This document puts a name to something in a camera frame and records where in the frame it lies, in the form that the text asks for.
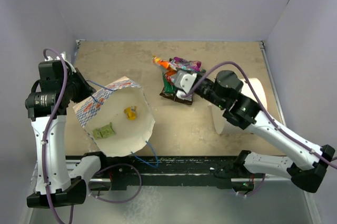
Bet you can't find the brown snack packet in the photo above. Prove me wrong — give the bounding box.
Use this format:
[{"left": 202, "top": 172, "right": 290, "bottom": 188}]
[{"left": 160, "top": 91, "right": 193, "bottom": 105}]

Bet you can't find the green Real crisps bag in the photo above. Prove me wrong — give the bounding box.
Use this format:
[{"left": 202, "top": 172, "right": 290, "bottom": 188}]
[{"left": 162, "top": 74, "right": 175, "bottom": 95}]

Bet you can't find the orange Fox's candy bag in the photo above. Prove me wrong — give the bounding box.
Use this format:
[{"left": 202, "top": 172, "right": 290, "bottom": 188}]
[{"left": 152, "top": 55, "right": 177, "bottom": 84}]

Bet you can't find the purple candy bag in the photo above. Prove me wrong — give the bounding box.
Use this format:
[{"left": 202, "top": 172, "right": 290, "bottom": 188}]
[{"left": 169, "top": 57, "right": 202, "bottom": 72}]

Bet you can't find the blue checkered paper bag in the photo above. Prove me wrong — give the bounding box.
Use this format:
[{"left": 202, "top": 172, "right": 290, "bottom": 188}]
[{"left": 73, "top": 76, "right": 155, "bottom": 158}]

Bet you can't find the light green snack packet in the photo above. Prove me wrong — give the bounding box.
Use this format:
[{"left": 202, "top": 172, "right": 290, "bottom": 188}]
[{"left": 92, "top": 122, "right": 116, "bottom": 140}]

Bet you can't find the yellow M&M's bag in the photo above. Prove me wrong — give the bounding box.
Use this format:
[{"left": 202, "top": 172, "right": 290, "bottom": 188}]
[{"left": 124, "top": 106, "right": 137, "bottom": 120}]

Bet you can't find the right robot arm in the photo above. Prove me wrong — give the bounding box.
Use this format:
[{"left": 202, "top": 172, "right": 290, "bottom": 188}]
[{"left": 194, "top": 70, "right": 335, "bottom": 193}]

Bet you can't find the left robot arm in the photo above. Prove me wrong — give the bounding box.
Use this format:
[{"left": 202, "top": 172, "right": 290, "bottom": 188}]
[{"left": 25, "top": 60, "right": 108, "bottom": 208}]

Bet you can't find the white cylindrical container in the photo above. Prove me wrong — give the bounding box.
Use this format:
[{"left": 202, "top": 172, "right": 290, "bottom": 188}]
[{"left": 211, "top": 78, "right": 267, "bottom": 135}]

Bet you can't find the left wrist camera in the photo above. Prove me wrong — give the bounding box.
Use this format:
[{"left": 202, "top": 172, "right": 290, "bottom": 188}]
[{"left": 44, "top": 51, "right": 77, "bottom": 73}]

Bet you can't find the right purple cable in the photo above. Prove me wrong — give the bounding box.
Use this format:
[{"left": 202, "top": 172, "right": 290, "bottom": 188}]
[{"left": 183, "top": 61, "right": 337, "bottom": 198}]

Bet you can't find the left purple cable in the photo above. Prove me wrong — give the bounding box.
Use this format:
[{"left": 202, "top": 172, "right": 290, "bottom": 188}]
[{"left": 43, "top": 47, "right": 74, "bottom": 224}]

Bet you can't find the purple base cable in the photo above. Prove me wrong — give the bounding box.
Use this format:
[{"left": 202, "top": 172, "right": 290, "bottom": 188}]
[{"left": 88, "top": 163, "right": 143, "bottom": 203}]

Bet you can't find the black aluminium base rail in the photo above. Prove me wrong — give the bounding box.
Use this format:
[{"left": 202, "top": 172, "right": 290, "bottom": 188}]
[{"left": 85, "top": 152, "right": 276, "bottom": 192}]

